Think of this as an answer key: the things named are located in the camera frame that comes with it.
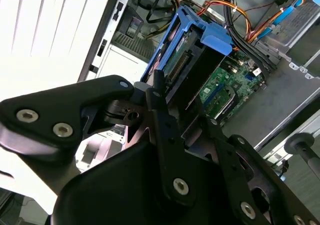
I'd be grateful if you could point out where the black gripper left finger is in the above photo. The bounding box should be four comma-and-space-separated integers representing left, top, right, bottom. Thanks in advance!
0, 69, 199, 208

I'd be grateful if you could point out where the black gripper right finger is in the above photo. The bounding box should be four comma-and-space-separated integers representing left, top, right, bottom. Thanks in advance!
199, 114, 320, 225

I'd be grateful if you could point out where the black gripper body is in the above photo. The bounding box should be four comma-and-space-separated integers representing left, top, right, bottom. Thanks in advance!
51, 140, 241, 225

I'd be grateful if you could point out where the hard disk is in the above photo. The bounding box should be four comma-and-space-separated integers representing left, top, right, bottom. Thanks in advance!
139, 5, 234, 148

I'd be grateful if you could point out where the blue data wire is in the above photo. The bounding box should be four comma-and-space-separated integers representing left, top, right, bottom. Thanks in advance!
257, 0, 320, 40

